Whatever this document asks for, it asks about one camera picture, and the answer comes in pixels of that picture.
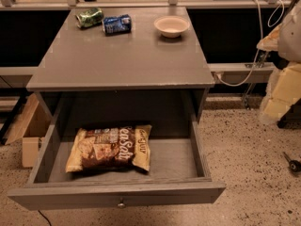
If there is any brown sea salt chip bag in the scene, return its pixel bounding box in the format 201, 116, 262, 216
65, 125, 151, 172

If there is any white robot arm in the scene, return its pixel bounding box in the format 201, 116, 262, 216
257, 3, 301, 124

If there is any open grey top drawer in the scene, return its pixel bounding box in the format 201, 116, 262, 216
8, 90, 226, 210

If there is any grey cabinet with counter top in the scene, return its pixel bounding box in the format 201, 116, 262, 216
27, 7, 214, 131

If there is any white paper bowl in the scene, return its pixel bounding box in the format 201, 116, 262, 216
154, 16, 190, 39

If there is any blue soda can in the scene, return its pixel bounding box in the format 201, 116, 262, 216
103, 14, 132, 35

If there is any crushed green soda can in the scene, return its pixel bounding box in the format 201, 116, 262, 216
75, 8, 103, 28

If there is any cardboard box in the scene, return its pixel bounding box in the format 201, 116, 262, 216
6, 94, 50, 168

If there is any black tool on floor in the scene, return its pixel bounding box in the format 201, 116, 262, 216
283, 153, 301, 172

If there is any white cable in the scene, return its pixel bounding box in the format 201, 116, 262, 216
214, 0, 286, 88

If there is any black floor cable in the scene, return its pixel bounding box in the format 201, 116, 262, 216
38, 210, 53, 226

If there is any grey metal rail frame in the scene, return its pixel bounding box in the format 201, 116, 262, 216
0, 0, 301, 87

